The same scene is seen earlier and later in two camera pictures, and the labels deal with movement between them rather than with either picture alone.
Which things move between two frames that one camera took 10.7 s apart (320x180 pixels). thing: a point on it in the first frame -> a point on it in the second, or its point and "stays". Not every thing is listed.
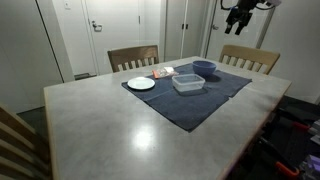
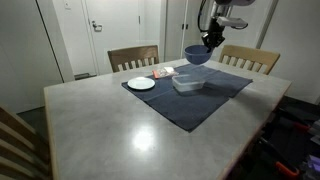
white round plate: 141,83 stays
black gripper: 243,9 -> 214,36
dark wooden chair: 123,59 stays
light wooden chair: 259,60 stays
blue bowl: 203,67 -> 197,54
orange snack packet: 164,72 stays
